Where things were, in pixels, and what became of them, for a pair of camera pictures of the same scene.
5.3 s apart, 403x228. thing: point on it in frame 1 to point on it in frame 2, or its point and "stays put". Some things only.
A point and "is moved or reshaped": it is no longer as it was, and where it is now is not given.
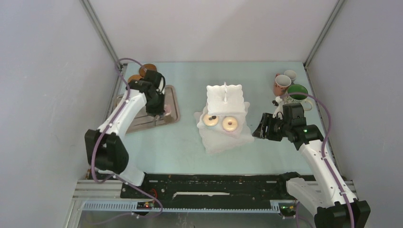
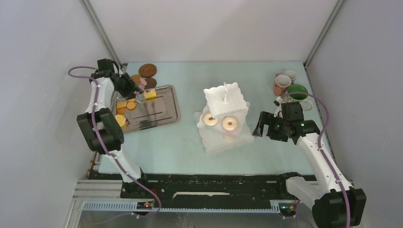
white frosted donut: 229,124 stays put
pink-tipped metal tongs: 167,109 is moved or reshaped
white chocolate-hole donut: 209,120 stays put
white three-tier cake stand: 223,123 stays put
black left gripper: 160,109 to 129,93
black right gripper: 267,119 stays put
